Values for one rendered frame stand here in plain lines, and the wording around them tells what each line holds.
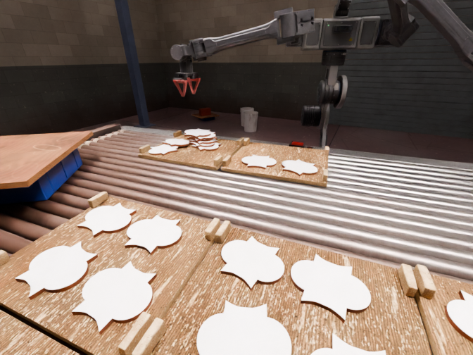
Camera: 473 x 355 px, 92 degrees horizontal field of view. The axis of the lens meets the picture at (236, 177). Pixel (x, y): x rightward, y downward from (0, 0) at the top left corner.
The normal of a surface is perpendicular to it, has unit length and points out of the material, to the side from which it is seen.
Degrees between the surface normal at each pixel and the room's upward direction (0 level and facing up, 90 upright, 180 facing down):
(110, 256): 0
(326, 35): 90
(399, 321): 0
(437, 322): 0
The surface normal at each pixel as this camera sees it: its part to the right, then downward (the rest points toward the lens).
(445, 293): -0.01, -0.89
